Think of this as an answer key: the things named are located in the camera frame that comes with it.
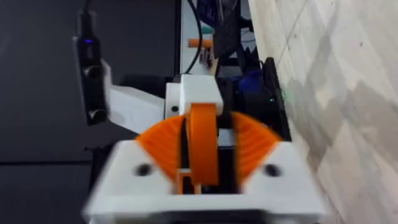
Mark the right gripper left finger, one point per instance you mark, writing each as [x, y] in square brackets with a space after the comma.
[140, 174]

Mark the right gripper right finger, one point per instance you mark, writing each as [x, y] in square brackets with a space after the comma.
[273, 177]

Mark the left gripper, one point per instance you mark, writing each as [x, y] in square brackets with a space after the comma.
[133, 105]

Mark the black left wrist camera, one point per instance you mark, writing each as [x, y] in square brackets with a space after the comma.
[90, 77]

